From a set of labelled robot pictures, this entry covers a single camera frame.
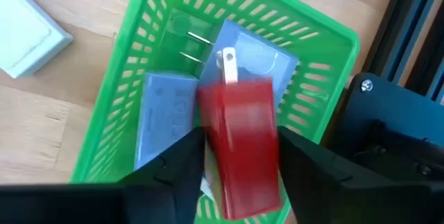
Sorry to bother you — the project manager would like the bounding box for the white rectangular box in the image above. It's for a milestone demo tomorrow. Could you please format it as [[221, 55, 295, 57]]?
[[0, 0, 74, 79]]

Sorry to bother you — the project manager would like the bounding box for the lavender wall charger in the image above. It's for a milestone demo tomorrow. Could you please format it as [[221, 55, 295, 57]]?
[[133, 71, 205, 171], [199, 18, 301, 89]]

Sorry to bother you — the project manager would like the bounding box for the red wall charger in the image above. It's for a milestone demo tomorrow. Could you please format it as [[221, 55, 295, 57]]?
[[198, 46, 282, 221]]

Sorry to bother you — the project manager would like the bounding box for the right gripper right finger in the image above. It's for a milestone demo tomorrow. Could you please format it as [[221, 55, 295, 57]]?
[[279, 126, 444, 224]]

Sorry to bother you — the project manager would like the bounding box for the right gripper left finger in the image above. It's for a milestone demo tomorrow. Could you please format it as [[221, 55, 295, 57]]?
[[0, 128, 206, 224]]

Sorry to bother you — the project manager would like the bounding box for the green plastic basket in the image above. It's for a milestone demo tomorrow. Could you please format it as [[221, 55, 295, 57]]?
[[69, 0, 361, 224]]

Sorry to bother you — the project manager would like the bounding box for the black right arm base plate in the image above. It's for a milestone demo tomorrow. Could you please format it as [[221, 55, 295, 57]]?
[[321, 72, 444, 190]]

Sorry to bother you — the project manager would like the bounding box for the green wall charger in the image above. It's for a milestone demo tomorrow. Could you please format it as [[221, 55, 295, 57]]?
[[157, 8, 218, 76]]

